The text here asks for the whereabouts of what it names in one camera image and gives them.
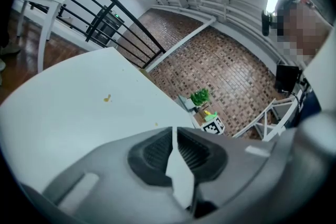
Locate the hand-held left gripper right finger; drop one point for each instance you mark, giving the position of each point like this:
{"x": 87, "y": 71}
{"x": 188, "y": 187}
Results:
{"x": 231, "y": 157}

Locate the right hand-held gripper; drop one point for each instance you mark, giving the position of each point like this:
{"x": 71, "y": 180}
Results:
{"x": 213, "y": 126}

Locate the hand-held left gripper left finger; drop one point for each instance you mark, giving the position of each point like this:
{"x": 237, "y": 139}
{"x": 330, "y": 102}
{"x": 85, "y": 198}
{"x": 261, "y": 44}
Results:
{"x": 118, "y": 165}

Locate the white paper piece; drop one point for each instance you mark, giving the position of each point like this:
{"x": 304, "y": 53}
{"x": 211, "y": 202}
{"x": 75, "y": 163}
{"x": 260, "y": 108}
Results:
{"x": 181, "y": 181}

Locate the white table top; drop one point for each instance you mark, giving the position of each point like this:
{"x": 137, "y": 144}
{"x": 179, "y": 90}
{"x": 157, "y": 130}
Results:
{"x": 78, "y": 112}

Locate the yellow flowers green pot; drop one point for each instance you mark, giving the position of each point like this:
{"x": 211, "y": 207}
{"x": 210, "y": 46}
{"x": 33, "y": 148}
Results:
{"x": 211, "y": 116}

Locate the green plant white flowers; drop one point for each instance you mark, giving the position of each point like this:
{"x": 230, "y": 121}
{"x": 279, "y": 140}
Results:
{"x": 200, "y": 97}

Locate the white metal shelf rack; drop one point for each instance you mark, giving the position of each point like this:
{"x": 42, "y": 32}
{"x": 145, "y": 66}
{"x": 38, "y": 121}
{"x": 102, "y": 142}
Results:
{"x": 270, "y": 118}

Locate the black monitor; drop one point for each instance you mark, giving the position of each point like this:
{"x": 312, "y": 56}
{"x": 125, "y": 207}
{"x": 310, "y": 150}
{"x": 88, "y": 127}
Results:
{"x": 287, "y": 78}

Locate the person's navy shirt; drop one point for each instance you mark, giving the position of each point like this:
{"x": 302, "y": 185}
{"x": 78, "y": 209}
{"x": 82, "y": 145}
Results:
{"x": 309, "y": 107}

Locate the person's head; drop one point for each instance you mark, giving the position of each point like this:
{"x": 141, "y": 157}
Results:
{"x": 302, "y": 31}

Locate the black metal railing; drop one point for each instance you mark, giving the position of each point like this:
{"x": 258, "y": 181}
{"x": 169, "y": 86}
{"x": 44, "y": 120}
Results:
{"x": 126, "y": 21}

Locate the black head camera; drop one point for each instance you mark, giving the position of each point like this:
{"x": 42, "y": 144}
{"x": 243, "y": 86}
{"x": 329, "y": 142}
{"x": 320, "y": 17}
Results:
{"x": 267, "y": 22}

